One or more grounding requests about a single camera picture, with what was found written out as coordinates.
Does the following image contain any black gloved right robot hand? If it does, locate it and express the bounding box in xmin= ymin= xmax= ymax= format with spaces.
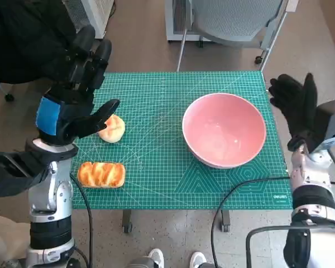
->
xmin=268 ymin=73 xmax=324 ymax=153

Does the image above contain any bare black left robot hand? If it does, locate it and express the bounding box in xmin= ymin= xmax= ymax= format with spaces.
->
xmin=35 ymin=24 xmax=121 ymax=146

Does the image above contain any round toy bread bun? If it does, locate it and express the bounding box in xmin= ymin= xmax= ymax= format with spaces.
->
xmin=97 ymin=114 xmax=126 ymax=143

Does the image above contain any long toy bread loaf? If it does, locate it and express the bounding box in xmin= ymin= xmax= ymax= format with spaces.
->
xmin=77 ymin=161 xmax=127 ymax=188

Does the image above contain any pink bowl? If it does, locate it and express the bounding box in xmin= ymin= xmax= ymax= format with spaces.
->
xmin=182 ymin=93 xmax=267 ymax=169

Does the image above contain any green cutting mat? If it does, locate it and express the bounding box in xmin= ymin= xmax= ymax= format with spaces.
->
xmin=71 ymin=71 xmax=294 ymax=210

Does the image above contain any white appliance with mesh grille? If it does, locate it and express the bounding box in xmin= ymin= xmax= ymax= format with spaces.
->
xmin=61 ymin=0 xmax=115 ymax=39

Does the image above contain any grey mesh office chair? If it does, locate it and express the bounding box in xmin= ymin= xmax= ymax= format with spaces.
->
xmin=176 ymin=0 xmax=299 ymax=72

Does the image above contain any black table leg with caster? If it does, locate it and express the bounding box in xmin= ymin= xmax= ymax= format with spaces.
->
xmin=219 ymin=209 xmax=231 ymax=233
xmin=122 ymin=209 xmax=133 ymax=234

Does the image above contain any white appliance with dark grille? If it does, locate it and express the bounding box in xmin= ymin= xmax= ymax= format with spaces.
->
xmin=165 ymin=0 xmax=204 ymax=42

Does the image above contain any white shoe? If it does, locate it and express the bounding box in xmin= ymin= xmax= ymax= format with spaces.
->
xmin=148 ymin=248 xmax=165 ymax=268
xmin=190 ymin=251 xmax=208 ymax=268

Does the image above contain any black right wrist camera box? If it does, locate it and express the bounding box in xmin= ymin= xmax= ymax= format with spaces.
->
xmin=314 ymin=98 xmax=335 ymax=153

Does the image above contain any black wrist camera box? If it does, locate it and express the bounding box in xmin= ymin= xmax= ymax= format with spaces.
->
xmin=0 ymin=149 xmax=50 ymax=198
xmin=314 ymin=98 xmax=335 ymax=153

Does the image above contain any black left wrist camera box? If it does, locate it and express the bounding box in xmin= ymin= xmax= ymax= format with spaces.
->
xmin=0 ymin=149 xmax=50 ymax=198

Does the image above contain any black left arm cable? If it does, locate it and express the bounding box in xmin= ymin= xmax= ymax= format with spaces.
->
xmin=70 ymin=174 xmax=94 ymax=268

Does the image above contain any thick black looped cable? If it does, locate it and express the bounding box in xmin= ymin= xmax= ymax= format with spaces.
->
xmin=245 ymin=224 xmax=335 ymax=268

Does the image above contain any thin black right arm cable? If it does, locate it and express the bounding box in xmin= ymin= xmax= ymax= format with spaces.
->
xmin=210 ymin=175 xmax=291 ymax=268

